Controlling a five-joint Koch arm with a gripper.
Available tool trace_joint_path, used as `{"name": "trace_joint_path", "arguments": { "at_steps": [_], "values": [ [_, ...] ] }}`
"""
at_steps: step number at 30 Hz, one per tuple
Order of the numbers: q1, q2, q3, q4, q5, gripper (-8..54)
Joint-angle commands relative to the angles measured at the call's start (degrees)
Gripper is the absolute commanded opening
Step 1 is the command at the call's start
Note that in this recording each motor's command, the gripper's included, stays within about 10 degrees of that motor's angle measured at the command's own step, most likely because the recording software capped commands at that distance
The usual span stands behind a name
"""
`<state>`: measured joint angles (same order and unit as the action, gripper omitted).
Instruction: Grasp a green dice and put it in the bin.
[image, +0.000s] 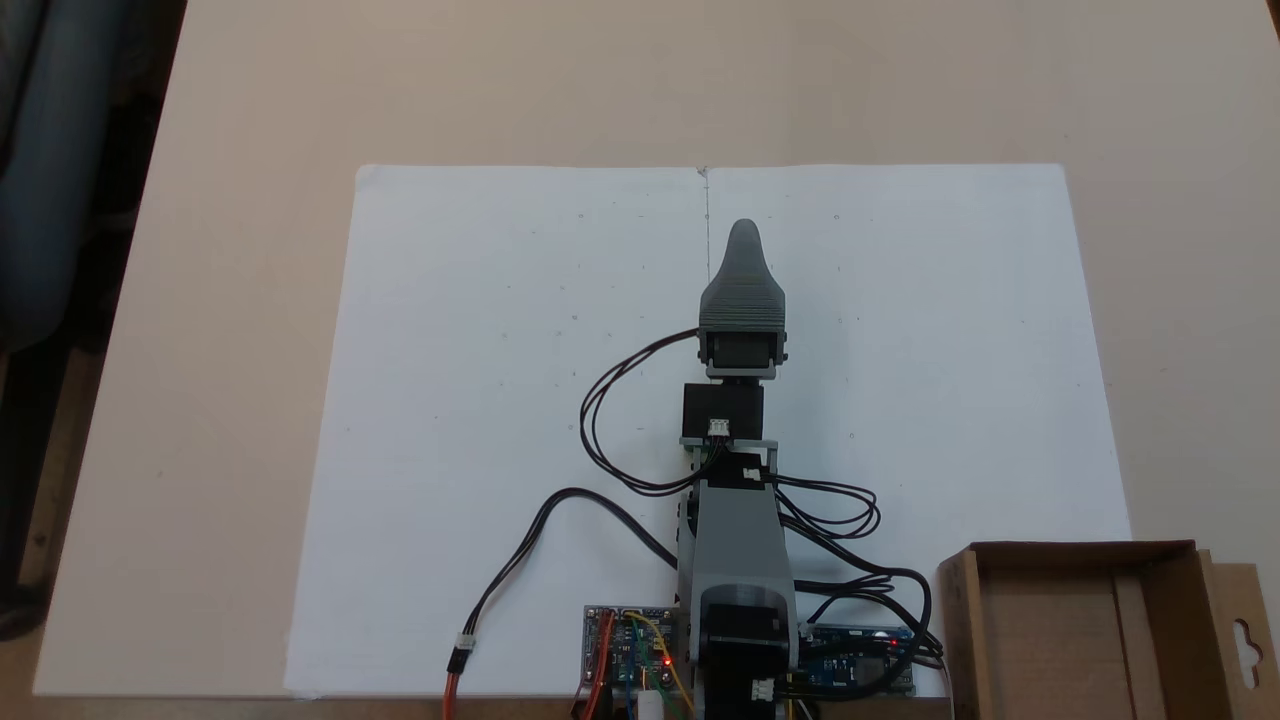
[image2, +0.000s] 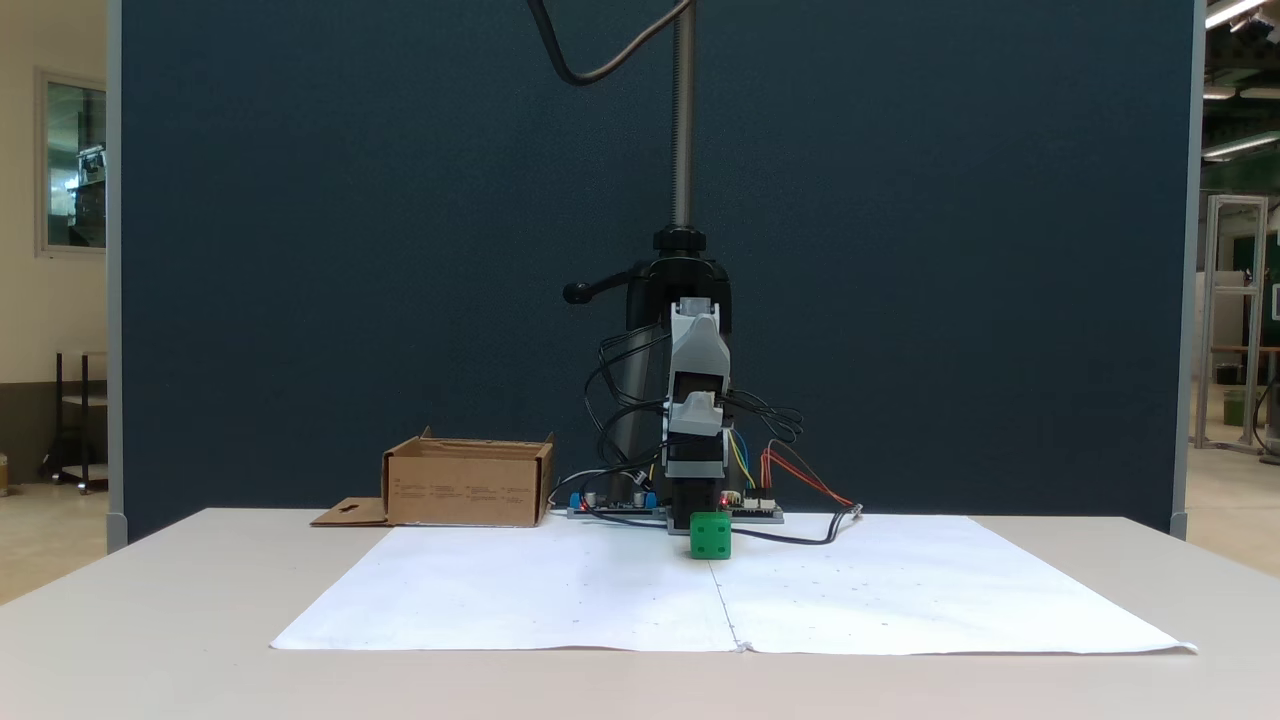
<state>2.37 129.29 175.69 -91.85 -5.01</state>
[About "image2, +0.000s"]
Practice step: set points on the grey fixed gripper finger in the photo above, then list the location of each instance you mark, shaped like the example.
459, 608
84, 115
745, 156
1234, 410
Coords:
700, 402

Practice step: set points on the green dice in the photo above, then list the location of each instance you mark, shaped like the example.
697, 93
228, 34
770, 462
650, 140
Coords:
711, 537

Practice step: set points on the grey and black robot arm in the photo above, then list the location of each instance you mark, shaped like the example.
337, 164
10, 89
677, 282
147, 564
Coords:
700, 345

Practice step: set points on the grey-framed circuit board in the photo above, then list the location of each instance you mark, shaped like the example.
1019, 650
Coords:
755, 512

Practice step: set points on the blue circuit board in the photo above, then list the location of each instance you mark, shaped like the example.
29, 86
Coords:
610, 508

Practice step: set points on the white paper sheet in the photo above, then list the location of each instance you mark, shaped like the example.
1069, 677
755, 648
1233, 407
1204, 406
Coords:
520, 590
920, 590

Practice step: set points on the brown cardboard box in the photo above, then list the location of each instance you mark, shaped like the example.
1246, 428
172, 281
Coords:
465, 490

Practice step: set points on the black tripod with metal pole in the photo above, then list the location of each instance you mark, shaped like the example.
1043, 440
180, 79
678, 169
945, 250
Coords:
683, 150

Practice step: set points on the dark blue partition panel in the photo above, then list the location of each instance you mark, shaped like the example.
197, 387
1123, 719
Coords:
350, 250

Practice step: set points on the small green container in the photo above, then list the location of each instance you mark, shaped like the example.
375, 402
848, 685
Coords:
1236, 410

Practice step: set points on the ceiling strip light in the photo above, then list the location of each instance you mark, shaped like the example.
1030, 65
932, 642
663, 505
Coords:
1232, 10
1240, 145

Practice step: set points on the black shelf rack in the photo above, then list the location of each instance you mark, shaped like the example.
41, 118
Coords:
58, 420

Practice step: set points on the framed window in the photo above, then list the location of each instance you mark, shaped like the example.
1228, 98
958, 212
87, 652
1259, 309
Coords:
75, 150

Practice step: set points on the aluminium profile frame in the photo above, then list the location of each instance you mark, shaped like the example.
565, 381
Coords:
1238, 202

